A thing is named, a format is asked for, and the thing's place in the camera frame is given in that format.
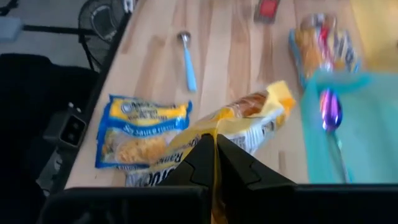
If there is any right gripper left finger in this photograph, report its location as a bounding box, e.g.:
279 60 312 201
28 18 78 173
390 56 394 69
37 133 216 224

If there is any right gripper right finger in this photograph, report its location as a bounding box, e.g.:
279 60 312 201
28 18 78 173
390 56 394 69
216 133 398 224

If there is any pale yellow ramen pack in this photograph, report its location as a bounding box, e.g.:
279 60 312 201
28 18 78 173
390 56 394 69
125 80 297 224

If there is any iridescent purple spoon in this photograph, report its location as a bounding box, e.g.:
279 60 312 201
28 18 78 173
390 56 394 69
319 88 353 184

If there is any patterned red spice tin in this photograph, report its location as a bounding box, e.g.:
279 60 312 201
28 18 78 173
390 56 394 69
252 0 281 24

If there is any blue yellow ramen pack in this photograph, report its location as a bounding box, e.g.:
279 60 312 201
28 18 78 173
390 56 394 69
95 94 193 170

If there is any teal plastic bin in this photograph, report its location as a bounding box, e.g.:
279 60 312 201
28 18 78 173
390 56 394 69
300 70 398 185

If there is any black fabric cover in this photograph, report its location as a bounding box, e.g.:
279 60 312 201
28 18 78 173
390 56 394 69
0 52 99 224

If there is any multicoloured ramen pack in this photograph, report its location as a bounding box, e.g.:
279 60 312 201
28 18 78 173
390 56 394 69
289 13 362 90

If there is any black round fan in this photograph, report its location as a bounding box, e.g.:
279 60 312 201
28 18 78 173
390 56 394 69
77 0 125 74

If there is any grey box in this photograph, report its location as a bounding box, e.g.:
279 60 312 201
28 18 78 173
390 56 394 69
0 16 24 44

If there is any table level camera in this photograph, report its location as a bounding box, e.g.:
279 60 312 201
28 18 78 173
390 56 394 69
43 107 88 151

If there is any light blue handled spoon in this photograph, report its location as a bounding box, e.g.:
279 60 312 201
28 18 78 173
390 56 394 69
177 30 198 93

